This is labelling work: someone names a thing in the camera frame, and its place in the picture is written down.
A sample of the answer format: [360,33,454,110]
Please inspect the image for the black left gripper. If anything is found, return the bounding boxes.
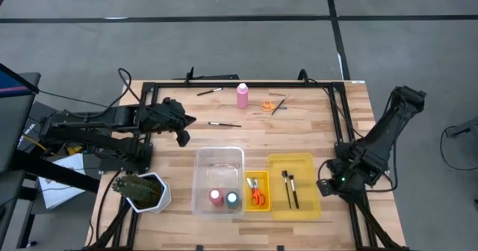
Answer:
[158,96,196,148]

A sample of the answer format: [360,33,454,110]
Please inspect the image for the thin black paintbrush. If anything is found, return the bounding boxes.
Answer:
[287,173,300,210]
[208,121,243,128]
[196,87,224,96]
[270,98,287,117]

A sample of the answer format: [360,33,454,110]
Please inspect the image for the pink paint bottle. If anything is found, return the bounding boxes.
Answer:
[236,82,249,110]

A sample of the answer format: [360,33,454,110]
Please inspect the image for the red-handled scissors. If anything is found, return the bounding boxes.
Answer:
[252,178,267,207]

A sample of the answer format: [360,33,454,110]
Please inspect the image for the small orange scissors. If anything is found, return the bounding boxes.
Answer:
[260,100,288,114]

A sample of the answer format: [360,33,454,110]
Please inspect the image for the red paint bottle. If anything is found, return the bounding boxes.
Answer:
[208,188,225,208]

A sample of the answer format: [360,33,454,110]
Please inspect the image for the orange-handled scissors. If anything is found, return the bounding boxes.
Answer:
[245,176,262,206]

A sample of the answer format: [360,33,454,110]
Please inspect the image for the dark blue paint bottle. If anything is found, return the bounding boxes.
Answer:
[224,190,240,210]

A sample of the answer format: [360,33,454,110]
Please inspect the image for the large translucent yellow bin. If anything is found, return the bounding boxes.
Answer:
[267,152,322,221]

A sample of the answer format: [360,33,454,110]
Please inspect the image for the clear plastic bin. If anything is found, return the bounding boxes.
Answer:
[192,146,246,218]

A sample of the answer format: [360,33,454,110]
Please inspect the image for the small yellow slotted basket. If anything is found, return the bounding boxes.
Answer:
[244,170,272,212]

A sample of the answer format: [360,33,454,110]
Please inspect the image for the white hexagonal plant pot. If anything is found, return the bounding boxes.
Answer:
[125,171,173,214]

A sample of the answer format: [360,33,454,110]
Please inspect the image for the green cactus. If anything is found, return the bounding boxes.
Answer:
[111,174,160,203]

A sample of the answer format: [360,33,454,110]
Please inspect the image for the black metal support bar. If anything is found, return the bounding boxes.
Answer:
[9,155,101,193]

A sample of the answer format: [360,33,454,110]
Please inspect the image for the white paper sheet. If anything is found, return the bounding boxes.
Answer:
[38,152,90,210]

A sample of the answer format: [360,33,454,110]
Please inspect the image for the black equipment box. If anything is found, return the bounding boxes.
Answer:
[16,101,79,155]

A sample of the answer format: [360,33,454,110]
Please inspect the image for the black computer monitor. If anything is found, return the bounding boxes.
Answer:
[0,64,41,173]

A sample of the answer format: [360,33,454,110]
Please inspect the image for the dark grey desk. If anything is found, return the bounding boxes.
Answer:
[0,168,42,250]

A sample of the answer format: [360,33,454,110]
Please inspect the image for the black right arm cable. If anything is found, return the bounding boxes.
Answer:
[317,159,332,182]

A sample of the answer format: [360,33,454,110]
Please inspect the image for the black aluminium table frame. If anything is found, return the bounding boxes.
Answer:
[80,66,412,251]

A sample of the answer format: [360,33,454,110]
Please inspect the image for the black floor cable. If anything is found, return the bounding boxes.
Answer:
[439,125,478,172]

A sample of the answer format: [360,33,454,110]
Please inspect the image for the yellow cable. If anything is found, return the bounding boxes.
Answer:
[22,133,48,151]

